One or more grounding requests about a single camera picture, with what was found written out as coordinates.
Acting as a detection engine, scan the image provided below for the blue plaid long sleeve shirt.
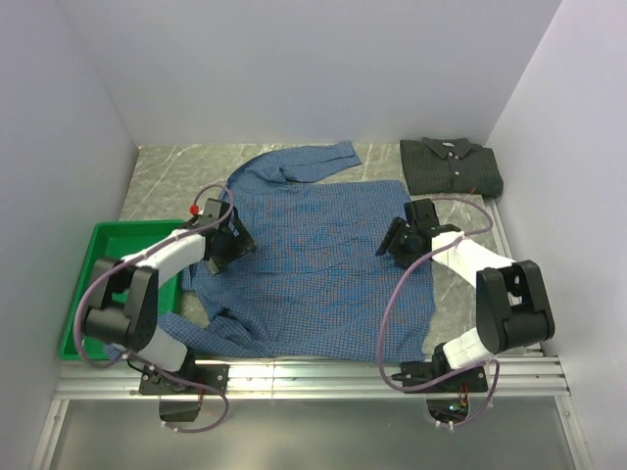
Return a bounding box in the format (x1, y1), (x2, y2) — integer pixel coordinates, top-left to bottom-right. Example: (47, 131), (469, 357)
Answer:
(105, 140), (438, 364)

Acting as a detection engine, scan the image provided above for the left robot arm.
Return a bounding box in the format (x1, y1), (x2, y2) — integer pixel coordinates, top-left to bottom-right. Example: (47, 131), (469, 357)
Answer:
(72, 198), (256, 394)

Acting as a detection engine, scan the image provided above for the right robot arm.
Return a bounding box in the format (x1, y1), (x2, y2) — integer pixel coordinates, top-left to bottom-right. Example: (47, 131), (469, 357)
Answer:
(376, 199), (555, 393)

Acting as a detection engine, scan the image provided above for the folded dark striped shirt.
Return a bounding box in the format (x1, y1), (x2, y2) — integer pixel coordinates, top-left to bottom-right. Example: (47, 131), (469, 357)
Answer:
(400, 137), (504, 198)

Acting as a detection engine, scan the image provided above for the green plastic tray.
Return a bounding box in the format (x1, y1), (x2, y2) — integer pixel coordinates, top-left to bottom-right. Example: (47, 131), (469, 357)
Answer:
(58, 219), (188, 362)

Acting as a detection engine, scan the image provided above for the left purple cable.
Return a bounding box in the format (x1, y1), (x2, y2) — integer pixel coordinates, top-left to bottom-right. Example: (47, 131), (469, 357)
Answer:
(71, 183), (236, 434)

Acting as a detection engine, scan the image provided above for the purple cable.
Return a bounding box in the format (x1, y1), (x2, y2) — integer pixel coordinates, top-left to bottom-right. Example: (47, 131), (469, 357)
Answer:
(71, 183), (236, 434)
(376, 193), (502, 428)

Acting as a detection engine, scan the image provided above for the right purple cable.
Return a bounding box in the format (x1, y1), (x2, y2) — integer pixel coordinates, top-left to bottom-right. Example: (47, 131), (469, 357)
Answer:
(376, 193), (502, 428)

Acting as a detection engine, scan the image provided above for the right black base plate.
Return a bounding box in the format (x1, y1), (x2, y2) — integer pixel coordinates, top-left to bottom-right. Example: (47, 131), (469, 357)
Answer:
(392, 361), (488, 394)

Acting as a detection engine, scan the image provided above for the aluminium mounting rail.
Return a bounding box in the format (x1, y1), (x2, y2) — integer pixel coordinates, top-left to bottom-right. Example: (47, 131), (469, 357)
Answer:
(54, 356), (570, 400)

